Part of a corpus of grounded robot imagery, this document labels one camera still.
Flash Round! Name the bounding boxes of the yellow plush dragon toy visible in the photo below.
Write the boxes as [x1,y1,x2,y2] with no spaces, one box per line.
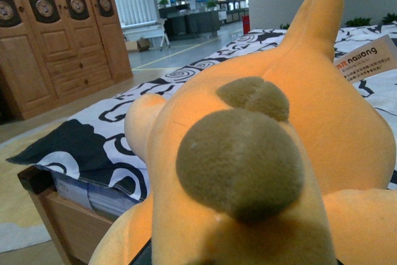
[90,0,396,264]

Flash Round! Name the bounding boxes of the cardboard box on floor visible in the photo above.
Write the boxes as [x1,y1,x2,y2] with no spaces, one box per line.
[136,38,151,52]

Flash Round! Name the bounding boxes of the dark office counter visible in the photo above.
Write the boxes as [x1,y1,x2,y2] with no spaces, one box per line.
[159,4,220,41]

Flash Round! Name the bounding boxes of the red bin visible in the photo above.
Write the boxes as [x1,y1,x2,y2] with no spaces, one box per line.
[242,16,251,35]

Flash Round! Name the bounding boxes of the black and white bedsheet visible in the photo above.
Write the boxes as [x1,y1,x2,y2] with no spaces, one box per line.
[8,24,396,202]

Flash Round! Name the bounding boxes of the white zippered mattress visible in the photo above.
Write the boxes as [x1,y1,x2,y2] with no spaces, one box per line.
[51,172,137,220]

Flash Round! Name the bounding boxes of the wooden wardrobe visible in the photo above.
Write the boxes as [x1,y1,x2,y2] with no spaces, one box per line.
[1,0,132,119]

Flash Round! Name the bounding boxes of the green potted plant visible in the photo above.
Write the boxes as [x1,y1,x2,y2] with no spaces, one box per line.
[345,17,372,27]

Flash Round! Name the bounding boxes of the paper hang tag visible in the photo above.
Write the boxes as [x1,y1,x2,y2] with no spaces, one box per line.
[334,35,396,84]

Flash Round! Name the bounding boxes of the wooden bed frame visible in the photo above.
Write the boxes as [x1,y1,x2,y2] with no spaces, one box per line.
[17,166,113,264]

